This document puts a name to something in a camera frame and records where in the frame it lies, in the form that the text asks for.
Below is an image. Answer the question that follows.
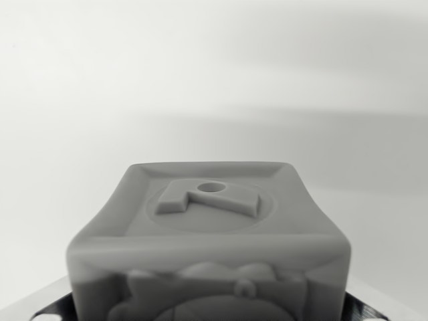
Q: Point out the gripper right finger with black rubber pad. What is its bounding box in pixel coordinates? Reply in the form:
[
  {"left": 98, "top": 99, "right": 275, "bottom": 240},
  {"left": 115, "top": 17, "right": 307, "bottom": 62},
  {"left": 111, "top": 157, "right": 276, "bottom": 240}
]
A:
[{"left": 345, "top": 276, "right": 428, "bottom": 321}]

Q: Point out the grey embossed toy cube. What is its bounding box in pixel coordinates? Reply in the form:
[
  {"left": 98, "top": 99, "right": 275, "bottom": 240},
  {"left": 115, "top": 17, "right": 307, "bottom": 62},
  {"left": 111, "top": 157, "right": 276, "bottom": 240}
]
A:
[{"left": 65, "top": 161, "right": 352, "bottom": 321}]

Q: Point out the gripper left finger with black rubber pad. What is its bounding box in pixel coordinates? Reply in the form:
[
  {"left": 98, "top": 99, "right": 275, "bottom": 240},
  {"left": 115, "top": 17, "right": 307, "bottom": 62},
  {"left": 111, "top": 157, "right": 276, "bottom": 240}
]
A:
[{"left": 0, "top": 276, "right": 76, "bottom": 321}]

